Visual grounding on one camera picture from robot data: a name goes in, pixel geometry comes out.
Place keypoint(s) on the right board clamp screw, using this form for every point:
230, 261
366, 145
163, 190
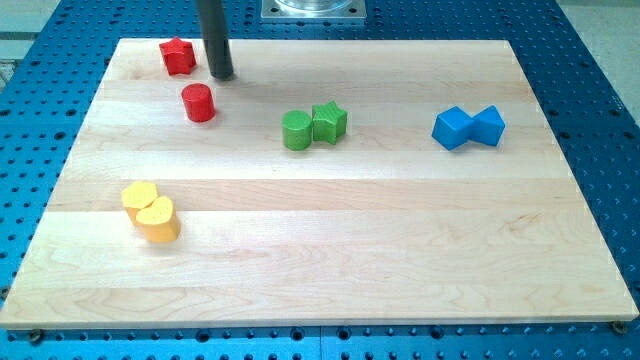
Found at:
619, 327

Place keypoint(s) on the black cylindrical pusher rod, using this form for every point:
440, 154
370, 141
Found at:
215, 38

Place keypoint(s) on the left board clamp screw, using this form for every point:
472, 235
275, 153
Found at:
35, 336

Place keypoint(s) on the red star block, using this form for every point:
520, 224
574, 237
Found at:
178, 56

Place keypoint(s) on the red cylinder block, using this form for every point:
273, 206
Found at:
198, 102

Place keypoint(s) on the board clamp screw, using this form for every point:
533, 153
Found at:
619, 327
35, 336

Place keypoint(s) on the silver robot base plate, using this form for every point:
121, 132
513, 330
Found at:
313, 9

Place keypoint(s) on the blue cube block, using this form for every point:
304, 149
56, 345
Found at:
452, 128

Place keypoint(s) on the yellow heart block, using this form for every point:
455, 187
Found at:
159, 222

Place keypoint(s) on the green star block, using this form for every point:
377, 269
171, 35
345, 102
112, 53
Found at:
329, 122

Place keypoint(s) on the green cylinder block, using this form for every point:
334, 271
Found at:
296, 130

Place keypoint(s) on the blue triangular block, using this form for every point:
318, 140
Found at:
488, 126

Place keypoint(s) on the light wooden board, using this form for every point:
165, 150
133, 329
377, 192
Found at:
385, 227

